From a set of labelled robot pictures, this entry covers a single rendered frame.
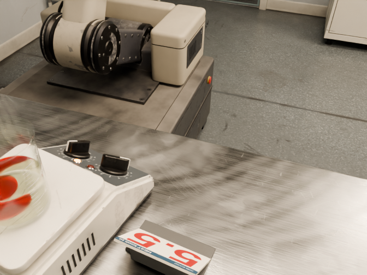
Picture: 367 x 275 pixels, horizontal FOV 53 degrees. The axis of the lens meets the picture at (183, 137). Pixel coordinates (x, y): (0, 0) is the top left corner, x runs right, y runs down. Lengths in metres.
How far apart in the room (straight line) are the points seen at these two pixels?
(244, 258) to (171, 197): 0.12
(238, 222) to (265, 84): 1.79
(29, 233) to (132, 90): 1.07
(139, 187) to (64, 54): 0.84
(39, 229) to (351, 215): 0.36
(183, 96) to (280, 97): 0.86
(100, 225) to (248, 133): 1.47
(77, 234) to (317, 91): 1.99
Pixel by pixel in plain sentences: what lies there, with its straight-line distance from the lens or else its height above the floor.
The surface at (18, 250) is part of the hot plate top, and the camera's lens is 0.35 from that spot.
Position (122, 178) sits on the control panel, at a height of 0.80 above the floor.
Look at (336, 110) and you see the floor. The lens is 2.12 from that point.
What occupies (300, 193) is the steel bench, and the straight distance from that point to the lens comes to 0.51.
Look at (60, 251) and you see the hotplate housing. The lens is 0.36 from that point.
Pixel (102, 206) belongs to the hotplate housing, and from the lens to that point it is 0.39.
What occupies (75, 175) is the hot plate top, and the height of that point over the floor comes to 0.84.
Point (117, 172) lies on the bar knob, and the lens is 0.43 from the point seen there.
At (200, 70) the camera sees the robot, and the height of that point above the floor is 0.36.
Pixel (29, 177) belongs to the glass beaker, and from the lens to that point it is 0.33.
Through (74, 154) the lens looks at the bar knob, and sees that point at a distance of 0.46.
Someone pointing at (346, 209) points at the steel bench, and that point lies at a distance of 0.51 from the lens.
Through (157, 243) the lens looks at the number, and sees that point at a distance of 0.41.
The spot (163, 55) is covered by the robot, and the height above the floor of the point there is 0.49.
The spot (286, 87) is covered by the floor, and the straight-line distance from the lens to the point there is 2.22.
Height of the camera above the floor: 1.11
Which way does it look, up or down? 39 degrees down
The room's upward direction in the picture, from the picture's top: 2 degrees clockwise
